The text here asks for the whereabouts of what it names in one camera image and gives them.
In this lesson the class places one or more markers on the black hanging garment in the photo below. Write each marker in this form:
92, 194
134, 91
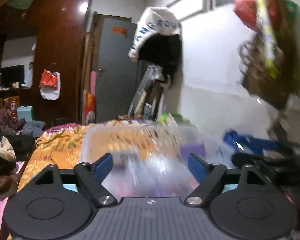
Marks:
164, 51

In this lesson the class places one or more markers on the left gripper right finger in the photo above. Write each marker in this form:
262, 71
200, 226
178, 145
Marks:
240, 204

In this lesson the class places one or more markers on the orange white hanging bag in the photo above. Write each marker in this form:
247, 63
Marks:
50, 85

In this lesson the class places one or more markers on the dark red wooden wardrobe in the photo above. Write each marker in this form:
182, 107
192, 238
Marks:
60, 28

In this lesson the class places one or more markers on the grey door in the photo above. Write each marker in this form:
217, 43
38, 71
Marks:
117, 76

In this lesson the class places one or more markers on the orange yellow bedsheet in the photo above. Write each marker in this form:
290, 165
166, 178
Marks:
63, 148

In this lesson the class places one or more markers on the white plastic laundry basket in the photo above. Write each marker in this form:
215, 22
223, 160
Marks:
151, 160

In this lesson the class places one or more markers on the black television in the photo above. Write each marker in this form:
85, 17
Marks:
12, 74

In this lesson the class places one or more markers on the green potted plant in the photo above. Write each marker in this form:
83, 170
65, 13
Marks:
174, 120

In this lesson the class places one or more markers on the white tote bag blue letters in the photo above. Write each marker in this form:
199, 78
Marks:
154, 20

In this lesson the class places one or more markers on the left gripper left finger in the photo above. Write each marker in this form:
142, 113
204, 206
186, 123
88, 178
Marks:
60, 203

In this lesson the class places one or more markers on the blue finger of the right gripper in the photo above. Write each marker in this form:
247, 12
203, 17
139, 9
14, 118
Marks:
248, 143

